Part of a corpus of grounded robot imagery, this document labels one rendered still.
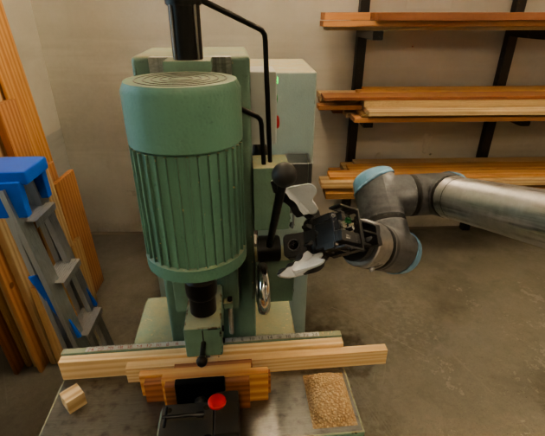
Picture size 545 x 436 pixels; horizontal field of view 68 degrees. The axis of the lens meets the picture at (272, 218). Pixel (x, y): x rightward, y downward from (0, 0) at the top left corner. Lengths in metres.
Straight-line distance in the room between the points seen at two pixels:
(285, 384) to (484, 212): 0.51
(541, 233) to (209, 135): 0.48
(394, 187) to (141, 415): 0.67
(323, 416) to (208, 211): 0.45
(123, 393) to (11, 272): 1.31
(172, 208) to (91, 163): 2.70
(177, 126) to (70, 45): 2.60
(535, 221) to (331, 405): 0.48
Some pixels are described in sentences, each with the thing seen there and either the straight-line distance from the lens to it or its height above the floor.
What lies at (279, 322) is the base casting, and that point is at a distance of 1.20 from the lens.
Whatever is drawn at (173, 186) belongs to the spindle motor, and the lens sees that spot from 0.60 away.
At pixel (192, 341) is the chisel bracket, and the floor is 1.04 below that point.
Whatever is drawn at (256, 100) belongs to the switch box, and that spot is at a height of 1.42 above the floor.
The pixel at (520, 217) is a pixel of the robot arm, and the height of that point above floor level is 1.32.
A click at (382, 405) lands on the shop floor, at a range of 2.09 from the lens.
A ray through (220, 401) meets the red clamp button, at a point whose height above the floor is 1.02.
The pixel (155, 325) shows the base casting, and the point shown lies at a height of 0.80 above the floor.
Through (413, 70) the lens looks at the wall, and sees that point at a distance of 3.11.
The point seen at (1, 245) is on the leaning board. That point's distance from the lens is 2.08.
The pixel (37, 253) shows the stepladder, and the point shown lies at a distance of 1.56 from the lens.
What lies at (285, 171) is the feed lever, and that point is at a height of 1.41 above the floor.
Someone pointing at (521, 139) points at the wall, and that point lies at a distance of 3.61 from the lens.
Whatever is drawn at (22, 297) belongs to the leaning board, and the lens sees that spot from 2.21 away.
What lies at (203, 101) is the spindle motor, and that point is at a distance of 0.56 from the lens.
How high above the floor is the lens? 1.59
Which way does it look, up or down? 27 degrees down
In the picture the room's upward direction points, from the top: straight up
